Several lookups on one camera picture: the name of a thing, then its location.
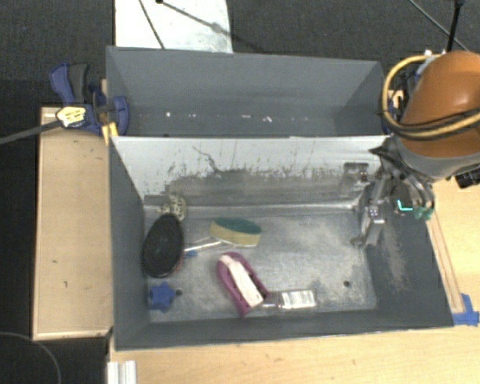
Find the blue star-shaped knob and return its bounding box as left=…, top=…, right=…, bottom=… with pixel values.
left=147, top=281, right=183, bottom=310

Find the clear small labelled bottle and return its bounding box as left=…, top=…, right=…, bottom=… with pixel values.
left=262, top=289, right=318, bottom=311

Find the black cylinder on white bracket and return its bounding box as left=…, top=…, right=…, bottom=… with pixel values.
left=454, top=162, right=480, bottom=190

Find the green and yellow sponge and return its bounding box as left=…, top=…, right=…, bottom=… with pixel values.
left=208, top=217, right=262, bottom=248

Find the beige spotted round object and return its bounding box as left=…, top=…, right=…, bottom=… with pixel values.
left=159, top=196, right=188, bottom=220

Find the black oval brush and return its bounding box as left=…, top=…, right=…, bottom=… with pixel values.
left=141, top=213, right=185, bottom=278

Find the pale wood board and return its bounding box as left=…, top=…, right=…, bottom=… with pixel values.
left=31, top=106, right=115, bottom=342

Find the grey metal bin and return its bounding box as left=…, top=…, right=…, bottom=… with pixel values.
left=105, top=45, right=455, bottom=351

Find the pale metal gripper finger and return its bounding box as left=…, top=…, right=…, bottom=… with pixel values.
left=350, top=206, right=386, bottom=249
left=338, top=162, right=371, bottom=198

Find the clear stick with blue tip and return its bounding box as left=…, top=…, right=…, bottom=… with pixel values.
left=182, top=240, right=223, bottom=258

